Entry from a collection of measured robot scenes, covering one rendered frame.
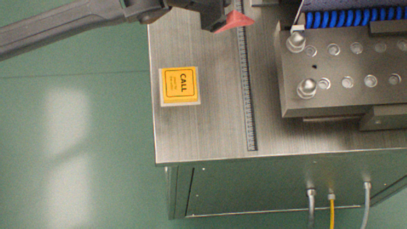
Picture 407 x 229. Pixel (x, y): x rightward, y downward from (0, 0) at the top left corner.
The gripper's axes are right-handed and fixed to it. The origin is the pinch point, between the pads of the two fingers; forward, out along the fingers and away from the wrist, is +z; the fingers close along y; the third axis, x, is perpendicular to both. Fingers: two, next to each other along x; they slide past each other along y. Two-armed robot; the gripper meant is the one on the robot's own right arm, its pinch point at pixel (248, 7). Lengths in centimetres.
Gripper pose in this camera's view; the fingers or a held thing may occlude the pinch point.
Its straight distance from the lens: 145.5
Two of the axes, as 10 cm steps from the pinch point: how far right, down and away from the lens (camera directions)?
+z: 8.2, 1.1, 5.7
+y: 0.8, 9.5, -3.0
